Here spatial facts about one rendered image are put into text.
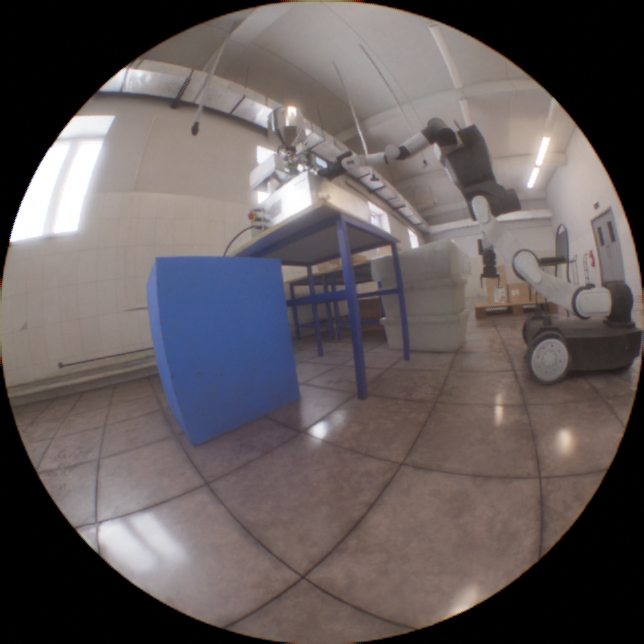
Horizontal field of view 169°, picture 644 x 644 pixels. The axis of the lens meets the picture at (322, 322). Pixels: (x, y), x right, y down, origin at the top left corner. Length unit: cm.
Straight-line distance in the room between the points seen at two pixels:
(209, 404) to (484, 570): 79
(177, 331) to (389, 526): 70
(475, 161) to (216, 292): 127
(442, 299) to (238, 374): 119
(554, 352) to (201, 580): 113
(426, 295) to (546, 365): 87
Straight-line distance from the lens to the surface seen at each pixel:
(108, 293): 225
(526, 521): 49
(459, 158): 125
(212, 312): 73
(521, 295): 323
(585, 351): 106
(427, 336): 149
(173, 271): 72
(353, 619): 38
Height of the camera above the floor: 38
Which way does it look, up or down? 4 degrees down
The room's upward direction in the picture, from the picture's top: 8 degrees counter-clockwise
